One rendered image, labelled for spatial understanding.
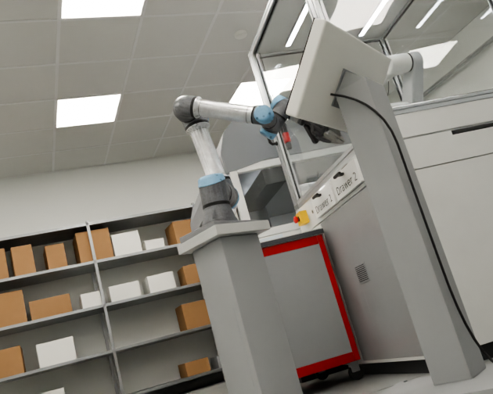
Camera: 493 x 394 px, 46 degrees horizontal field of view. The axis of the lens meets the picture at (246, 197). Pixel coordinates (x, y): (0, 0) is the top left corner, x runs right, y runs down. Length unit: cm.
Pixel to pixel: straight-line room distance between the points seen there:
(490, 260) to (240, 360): 109
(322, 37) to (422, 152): 88
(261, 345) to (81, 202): 501
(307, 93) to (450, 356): 90
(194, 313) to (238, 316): 425
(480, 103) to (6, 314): 490
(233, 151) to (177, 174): 359
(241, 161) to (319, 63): 194
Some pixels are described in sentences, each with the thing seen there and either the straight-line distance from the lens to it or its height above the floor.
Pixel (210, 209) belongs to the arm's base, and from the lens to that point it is 235.
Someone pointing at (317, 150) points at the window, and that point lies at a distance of 293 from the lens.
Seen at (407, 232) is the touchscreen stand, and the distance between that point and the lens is 184.
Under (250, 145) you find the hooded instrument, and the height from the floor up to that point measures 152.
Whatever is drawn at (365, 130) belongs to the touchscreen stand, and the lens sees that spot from 192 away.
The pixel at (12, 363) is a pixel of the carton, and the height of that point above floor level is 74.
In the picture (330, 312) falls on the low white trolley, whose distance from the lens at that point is 292.
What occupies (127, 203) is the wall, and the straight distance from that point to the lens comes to 706.
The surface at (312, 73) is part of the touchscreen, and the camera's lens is 185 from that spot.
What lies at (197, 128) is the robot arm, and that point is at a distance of 263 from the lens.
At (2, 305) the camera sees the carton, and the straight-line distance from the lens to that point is 630.
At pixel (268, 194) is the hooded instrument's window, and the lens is 372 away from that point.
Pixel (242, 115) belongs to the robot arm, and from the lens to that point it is 245.
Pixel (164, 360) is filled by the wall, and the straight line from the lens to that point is 678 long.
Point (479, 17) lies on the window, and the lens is 308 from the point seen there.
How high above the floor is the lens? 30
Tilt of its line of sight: 14 degrees up
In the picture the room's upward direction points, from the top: 16 degrees counter-clockwise
